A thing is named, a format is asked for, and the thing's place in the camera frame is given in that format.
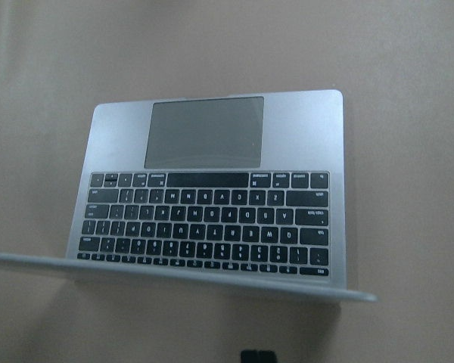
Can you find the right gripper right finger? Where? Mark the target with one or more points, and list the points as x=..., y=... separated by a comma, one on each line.
x=266, y=356

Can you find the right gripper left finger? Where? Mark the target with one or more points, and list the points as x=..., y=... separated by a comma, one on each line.
x=249, y=356

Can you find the silver grey laptop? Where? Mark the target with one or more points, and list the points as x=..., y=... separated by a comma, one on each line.
x=244, y=192

